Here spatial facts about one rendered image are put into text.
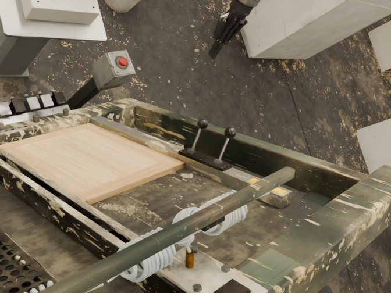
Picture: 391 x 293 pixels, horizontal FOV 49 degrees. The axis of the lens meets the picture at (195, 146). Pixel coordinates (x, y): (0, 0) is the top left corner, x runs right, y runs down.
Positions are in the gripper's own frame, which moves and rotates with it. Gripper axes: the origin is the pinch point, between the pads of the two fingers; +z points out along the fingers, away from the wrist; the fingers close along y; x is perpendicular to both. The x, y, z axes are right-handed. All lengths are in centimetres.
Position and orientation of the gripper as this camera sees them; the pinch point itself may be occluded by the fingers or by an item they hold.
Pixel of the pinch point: (216, 48)
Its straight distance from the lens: 161.9
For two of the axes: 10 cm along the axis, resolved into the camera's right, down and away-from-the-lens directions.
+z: -4.4, 6.5, 6.1
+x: -4.9, -7.5, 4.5
